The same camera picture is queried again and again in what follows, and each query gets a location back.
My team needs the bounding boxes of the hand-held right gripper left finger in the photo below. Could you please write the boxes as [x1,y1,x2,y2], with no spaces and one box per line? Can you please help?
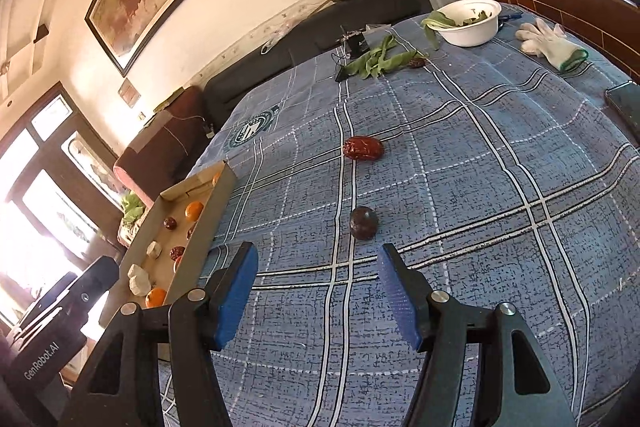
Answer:
[59,241,260,427]

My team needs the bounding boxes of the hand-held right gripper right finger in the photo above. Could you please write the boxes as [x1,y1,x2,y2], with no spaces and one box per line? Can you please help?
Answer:
[376,243,576,427]

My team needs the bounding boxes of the dark red date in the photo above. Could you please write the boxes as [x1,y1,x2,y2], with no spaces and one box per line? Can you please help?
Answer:
[349,206,379,241]

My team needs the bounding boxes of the cardboard box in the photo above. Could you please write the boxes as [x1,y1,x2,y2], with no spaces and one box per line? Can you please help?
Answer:
[97,159,238,362]

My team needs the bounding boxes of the large red date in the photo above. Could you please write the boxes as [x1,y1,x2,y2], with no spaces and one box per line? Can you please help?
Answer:
[343,136,385,162]

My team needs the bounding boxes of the green leafy vegetable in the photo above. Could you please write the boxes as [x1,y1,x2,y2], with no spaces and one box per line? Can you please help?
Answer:
[120,189,148,228]

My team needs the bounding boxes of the dark framed glass door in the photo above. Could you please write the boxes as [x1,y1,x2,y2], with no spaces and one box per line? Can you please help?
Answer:
[0,82,131,328]

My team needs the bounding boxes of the green vegetable leaves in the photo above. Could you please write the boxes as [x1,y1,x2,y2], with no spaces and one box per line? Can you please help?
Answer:
[345,34,428,80]

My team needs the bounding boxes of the black sofa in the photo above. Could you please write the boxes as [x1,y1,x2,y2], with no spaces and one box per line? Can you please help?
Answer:
[202,0,431,132]

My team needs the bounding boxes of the small black device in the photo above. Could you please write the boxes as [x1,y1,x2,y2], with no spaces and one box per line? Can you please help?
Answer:
[340,26,371,59]

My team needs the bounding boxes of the white bowl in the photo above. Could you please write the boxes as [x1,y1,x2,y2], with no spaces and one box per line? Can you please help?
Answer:
[436,0,502,48]

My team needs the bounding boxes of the leafy greens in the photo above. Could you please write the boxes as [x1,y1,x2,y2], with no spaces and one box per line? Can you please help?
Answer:
[420,7,493,52]

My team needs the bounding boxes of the white knit glove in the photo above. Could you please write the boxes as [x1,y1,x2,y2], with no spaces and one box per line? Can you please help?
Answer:
[515,19,547,55]

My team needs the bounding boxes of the black smartphone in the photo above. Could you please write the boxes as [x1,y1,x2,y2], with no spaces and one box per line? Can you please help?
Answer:
[603,79,640,148]

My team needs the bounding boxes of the white glove green cuff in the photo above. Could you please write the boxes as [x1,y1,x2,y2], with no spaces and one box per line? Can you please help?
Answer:
[520,18,590,72]

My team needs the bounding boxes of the wall switch plate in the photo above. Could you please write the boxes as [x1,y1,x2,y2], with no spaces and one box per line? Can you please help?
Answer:
[118,78,141,108]

